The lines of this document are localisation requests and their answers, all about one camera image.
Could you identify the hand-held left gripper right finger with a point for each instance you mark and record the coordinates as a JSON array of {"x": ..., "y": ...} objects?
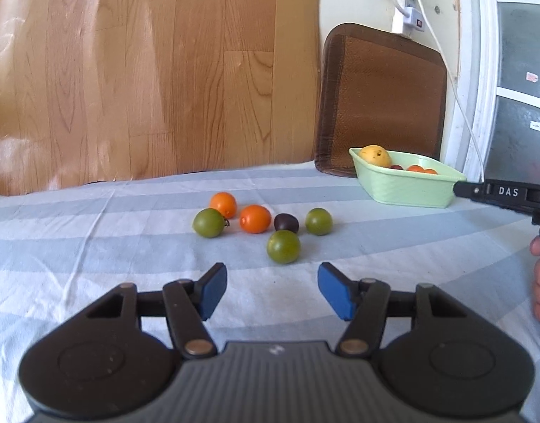
[{"x": 336, "y": 291}]

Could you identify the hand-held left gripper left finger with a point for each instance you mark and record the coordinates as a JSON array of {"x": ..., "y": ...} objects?
[{"x": 212, "y": 291}]

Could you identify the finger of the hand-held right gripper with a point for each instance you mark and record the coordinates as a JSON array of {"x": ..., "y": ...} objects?
[{"x": 470, "y": 191}]

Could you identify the small orange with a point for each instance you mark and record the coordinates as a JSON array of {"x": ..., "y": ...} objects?
[
  {"x": 223, "y": 205},
  {"x": 415, "y": 168},
  {"x": 255, "y": 219}
]

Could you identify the light green plastic basket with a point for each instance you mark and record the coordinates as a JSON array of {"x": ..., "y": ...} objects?
[{"x": 406, "y": 191}]

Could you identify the green tomato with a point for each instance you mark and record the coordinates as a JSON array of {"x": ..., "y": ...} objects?
[
  {"x": 318, "y": 221},
  {"x": 283, "y": 246},
  {"x": 209, "y": 222}
]

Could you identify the dark purple tomato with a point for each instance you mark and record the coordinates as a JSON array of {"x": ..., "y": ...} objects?
[{"x": 286, "y": 222}]

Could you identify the large yellow grapefruit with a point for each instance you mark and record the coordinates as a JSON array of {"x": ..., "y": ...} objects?
[{"x": 374, "y": 155}]

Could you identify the white window sticker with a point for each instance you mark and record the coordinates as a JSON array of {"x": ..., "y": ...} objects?
[{"x": 535, "y": 126}]

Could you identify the white framed window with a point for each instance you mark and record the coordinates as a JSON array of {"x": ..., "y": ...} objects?
[{"x": 483, "y": 75}]

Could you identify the reddish window sticker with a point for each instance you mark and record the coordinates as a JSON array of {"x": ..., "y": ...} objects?
[{"x": 533, "y": 77}]

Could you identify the striped blue bed sheet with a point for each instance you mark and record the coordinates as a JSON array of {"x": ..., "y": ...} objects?
[{"x": 98, "y": 246}]

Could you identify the brown woven mat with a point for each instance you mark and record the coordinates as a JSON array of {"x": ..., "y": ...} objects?
[{"x": 380, "y": 97}]

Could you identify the white power strip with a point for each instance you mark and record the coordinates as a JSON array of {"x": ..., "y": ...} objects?
[{"x": 408, "y": 13}]

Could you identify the wood-pattern vinyl sheet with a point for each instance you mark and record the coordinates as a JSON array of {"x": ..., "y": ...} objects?
[{"x": 142, "y": 75}]

